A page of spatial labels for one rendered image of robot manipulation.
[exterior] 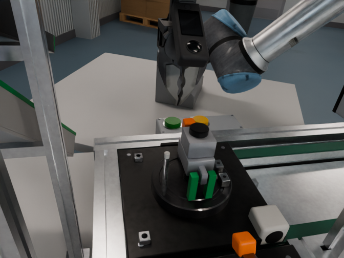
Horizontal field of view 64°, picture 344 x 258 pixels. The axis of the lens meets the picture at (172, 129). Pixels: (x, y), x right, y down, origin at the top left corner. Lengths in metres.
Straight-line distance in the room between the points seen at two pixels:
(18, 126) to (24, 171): 0.41
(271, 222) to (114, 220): 0.24
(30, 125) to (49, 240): 0.28
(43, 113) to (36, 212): 0.34
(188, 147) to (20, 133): 0.22
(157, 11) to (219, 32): 4.65
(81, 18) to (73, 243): 4.39
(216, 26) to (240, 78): 0.19
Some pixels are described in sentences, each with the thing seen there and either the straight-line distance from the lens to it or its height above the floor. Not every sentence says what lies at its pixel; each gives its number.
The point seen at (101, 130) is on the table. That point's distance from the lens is 0.83.
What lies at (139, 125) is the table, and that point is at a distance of 0.85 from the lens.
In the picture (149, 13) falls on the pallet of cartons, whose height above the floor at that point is 0.25.
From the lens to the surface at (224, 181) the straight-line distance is 0.48.
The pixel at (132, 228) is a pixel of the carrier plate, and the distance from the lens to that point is 0.44.
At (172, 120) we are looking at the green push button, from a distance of 0.67.
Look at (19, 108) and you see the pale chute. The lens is 0.34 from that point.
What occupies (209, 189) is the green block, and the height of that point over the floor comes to 1.01.
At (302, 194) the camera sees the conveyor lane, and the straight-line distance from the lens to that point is 0.64.
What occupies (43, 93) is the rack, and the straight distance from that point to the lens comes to 0.33.
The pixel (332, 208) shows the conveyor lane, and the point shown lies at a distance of 0.65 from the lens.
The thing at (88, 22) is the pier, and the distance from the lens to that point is 4.70.
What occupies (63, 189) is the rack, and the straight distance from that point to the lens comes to 0.41.
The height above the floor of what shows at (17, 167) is 0.86.
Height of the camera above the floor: 1.32
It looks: 33 degrees down
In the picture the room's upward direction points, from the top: 5 degrees clockwise
